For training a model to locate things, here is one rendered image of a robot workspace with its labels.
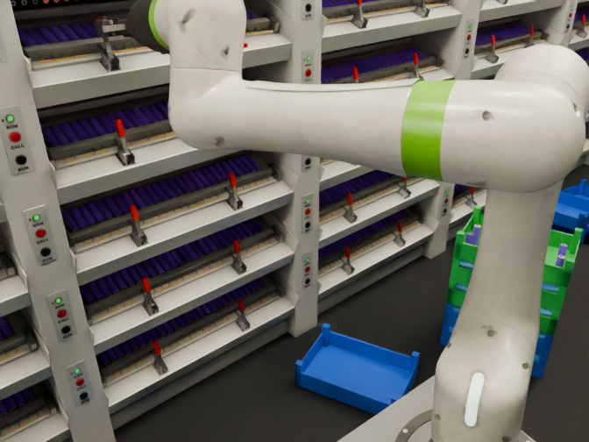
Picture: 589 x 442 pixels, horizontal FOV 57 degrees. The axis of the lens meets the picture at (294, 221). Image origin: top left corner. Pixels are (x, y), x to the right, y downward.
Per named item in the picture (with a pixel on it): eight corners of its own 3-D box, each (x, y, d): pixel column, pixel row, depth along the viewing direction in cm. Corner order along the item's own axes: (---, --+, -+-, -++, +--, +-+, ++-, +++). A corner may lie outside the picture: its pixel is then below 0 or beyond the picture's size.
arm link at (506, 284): (536, 337, 100) (607, 36, 72) (524, 402, 88) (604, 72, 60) (464, 317, 105) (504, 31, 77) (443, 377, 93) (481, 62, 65)
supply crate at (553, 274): (576, 253, 157) (583, 228, 153) (567, 288, 142) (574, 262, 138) (471, 227, 171) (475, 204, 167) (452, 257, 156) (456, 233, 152)
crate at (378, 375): (417, 373, 160) (420, 352, 156) (395, 423, 144) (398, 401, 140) (323, 342, 172) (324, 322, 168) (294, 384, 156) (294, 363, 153)
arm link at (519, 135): (579, 168, 66) (598, 67, 60) (571, 220, 56) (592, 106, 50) (429, 153, 74) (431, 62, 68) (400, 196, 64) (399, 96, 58)
